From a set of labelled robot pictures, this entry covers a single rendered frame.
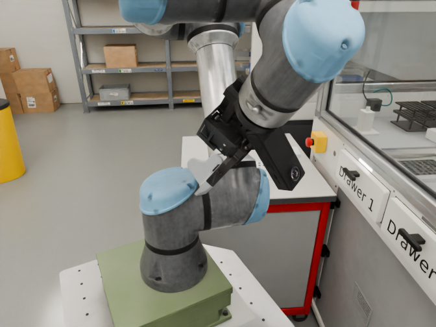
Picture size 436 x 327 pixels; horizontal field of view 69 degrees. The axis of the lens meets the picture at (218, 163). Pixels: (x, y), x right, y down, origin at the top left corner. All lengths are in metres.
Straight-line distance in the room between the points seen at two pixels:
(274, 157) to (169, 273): 0.36
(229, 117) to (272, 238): 0.92
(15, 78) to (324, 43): 4.94
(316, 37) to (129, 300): 0.59
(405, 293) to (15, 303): 1.79
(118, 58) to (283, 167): 4.30
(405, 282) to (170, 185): 0.70
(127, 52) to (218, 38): 3.96
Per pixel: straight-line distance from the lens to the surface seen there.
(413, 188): 0.93
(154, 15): 0.37
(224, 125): 0.47
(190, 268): 0.70
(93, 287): 0.91
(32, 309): 2.02
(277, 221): 1.27
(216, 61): 0.70
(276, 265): 1.42
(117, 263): 0.80
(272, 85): 0.35
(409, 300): 1.05
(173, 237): 0.64
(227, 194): 0.63
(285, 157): 0.47
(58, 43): 5.27
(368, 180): 1.07
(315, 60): 0.32
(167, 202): 0.59
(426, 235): 0.88
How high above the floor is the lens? 1.40
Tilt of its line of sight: 27 degrees down
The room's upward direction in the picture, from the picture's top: straight up
